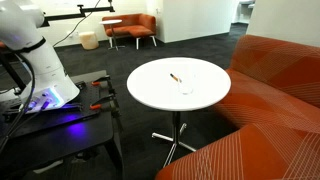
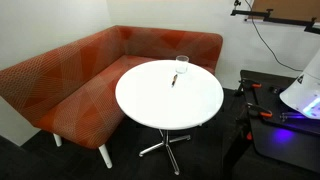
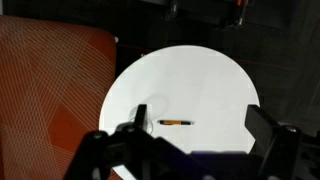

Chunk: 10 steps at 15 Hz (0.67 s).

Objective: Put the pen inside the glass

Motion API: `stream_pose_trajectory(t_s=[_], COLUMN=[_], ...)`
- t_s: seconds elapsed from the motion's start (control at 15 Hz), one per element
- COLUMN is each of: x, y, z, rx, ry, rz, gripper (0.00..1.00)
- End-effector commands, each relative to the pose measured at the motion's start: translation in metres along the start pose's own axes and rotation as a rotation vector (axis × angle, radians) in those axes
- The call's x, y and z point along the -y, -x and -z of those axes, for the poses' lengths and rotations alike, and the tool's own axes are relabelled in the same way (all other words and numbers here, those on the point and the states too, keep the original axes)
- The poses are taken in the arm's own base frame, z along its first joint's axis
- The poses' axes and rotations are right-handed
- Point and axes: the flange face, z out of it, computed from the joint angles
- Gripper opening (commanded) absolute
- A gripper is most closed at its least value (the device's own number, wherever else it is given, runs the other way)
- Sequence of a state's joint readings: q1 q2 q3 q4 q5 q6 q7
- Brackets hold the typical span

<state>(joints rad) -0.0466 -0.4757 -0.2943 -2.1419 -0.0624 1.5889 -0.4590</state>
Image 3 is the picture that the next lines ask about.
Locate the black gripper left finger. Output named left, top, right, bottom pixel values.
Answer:
left=134, top=104, right=148, bottom=134

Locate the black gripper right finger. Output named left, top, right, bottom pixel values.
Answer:
left=244, top=104, right=282, bottom=158

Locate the orange and black pen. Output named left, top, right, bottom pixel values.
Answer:
left=157, top=119, right=196, bottom=127

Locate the clear drinking glass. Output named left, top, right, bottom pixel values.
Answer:
left=130, top=94, right=171, bottom=134

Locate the orange patterned corner sofa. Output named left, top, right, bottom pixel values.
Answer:
left=0, top=14, right=118, bottom=180

